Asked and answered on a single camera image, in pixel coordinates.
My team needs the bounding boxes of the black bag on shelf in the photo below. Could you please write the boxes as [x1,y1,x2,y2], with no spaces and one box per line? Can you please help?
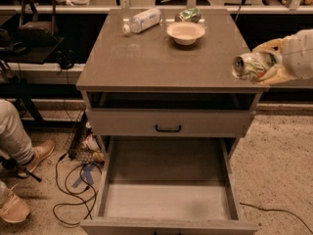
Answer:
[17,0,58,47]

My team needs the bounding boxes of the tan shoe lower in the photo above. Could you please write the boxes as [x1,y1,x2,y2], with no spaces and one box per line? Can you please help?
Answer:
[0,189,30,223]

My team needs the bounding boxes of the white ceramic bowl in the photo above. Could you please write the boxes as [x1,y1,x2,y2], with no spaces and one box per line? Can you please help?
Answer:
[166,22,205,46]

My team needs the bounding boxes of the wire basket with snacks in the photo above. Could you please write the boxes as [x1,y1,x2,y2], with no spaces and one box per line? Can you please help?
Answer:
[65,113,105,164]

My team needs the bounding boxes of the open grey middle drawer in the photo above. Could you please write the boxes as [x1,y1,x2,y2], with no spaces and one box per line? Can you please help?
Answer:
[81,137,257,235]

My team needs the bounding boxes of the grey drawer cabinet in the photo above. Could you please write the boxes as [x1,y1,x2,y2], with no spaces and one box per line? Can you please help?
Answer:
[75,8,271,235]

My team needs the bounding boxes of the person leg light trousers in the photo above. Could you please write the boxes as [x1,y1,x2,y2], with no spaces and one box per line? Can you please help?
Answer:
[0,99,34,165]

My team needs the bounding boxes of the white green 7up can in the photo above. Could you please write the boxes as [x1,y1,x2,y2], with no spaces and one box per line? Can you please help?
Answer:
[232,52,277,82]

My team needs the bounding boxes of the closed grey top drawer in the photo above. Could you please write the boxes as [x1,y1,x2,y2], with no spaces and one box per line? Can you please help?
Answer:
[86,109,254,138]

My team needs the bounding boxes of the clear plastic water bottle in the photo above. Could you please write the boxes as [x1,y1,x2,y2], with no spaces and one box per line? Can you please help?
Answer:
[122,8,161,34]

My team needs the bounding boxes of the tan shoe upper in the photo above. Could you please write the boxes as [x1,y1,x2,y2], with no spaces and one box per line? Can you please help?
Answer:
[18,140,55,178]

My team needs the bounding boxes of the black tripod stick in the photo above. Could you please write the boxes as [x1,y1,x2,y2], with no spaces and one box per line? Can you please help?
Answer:
[0,157,42,182]

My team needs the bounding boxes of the green crushed soda can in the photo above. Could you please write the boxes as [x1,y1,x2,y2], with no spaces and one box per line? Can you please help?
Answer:
[175,8,201,24]

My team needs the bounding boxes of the tan shoe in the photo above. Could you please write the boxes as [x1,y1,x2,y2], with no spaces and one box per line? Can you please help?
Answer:
[0,189,30,223]
[18,140,55,178]

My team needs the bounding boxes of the black cable on right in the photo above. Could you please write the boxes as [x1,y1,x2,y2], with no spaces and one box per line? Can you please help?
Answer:
[240,202,313,235]

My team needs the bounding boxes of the black floor cable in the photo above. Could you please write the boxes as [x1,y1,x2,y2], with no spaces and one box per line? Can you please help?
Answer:
[52,153,103,228]

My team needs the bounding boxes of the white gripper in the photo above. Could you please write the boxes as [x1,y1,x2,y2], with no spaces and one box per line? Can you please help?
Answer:
[252,29,313,85]

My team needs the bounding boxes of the black drawer handle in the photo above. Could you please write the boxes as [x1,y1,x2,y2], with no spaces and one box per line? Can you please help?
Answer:
[155,124,182,133]

